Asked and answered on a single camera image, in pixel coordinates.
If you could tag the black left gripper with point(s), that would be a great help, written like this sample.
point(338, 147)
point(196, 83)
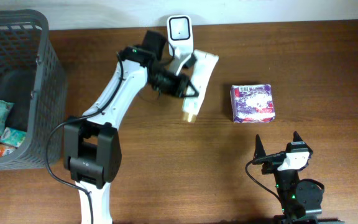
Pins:
point(178, 89)

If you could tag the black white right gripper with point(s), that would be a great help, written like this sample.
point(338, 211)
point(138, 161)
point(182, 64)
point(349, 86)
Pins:
point(271, 162)

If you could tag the white cream tube gold cap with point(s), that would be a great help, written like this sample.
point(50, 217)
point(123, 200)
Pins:
point(203, 68)

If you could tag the purple tissue pack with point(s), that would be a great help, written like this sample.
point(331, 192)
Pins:
point(252, 103)

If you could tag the teal tissue packet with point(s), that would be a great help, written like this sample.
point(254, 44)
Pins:
point(12, 137)

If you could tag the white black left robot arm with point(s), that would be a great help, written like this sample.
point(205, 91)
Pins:
point(92, 152)

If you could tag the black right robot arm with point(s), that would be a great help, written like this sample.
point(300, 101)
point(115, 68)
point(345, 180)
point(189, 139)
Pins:
point(300, 199)

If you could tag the white barcode scanner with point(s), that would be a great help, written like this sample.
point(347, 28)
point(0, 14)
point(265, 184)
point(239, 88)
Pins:
point(180, 34)

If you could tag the grey plastic mesh basket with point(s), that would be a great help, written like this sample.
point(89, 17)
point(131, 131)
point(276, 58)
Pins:
point(33, 79)

